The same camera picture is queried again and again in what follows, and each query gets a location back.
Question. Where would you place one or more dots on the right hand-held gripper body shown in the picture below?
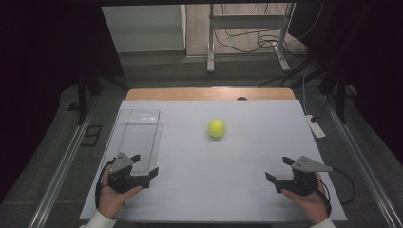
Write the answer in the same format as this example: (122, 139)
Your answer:
(305, 165)

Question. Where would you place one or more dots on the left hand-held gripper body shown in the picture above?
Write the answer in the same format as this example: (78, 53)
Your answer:
(122, 163)

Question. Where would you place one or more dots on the clear plastic container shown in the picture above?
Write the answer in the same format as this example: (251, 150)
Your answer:
(139, 136)

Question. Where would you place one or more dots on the yellow tennis ball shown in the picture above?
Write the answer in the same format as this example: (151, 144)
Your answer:
(216, 128)

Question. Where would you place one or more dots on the person's left hand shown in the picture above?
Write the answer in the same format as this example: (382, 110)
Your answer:
(109, 201)

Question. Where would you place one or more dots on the person's right hand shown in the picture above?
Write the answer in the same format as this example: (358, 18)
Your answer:
(312, 205)

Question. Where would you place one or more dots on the white power strip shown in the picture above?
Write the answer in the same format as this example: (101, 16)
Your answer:
(315, 128)

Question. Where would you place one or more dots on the black floor socket plate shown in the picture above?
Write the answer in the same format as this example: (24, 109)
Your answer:
(91, 135)

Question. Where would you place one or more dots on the black stand leg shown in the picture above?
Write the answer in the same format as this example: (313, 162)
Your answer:
(82, 98)
(341, 101)

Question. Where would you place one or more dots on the small black table knob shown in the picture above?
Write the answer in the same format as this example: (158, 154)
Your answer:
(242, 98)

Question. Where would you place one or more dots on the wooden table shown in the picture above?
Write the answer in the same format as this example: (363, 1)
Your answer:
(190, 94)

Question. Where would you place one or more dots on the dark curtain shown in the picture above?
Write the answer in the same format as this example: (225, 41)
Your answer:
(374, 63)
(41, 79)

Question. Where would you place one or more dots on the white cabinet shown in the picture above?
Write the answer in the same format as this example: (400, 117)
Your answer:
(142, 28)

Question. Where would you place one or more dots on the aluminium floor rail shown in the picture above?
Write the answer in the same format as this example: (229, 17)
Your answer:
(364, 164)
(63, 172)

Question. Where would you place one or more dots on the grey metal stand frame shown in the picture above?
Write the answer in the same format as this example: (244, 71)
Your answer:
(210, 47)

